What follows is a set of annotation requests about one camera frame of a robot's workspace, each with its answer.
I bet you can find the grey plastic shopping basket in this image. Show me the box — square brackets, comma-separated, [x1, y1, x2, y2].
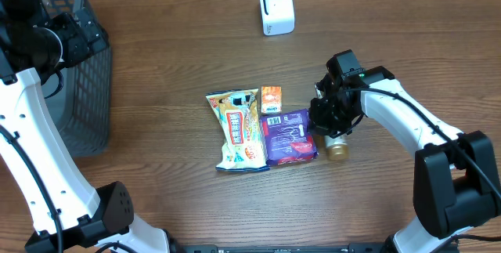
[46, 0, 112, 157]

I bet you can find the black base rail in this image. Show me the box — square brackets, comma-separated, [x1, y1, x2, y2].
[180, 243, 384, 253]

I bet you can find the white barcode scanner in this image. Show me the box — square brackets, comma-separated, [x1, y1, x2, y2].
[259, 0, 295, 36]

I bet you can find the yellow snack bag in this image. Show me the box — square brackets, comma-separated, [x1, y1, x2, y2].
[206, 89, 269, 172]

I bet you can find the red purple pad package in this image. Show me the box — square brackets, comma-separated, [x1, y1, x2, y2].
[260, 109, 318, 166]

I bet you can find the white Pantene tube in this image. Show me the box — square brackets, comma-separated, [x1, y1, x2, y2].
[314, 136, 349, 161]

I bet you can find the orange tissue pack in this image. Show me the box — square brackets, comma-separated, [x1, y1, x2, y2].
[261, 86, 282, 115]

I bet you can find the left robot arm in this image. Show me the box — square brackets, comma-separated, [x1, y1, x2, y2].
[1, 0, 178, 252]

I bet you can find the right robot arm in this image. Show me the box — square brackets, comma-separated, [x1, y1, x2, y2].
[308, 50, 500, 253]

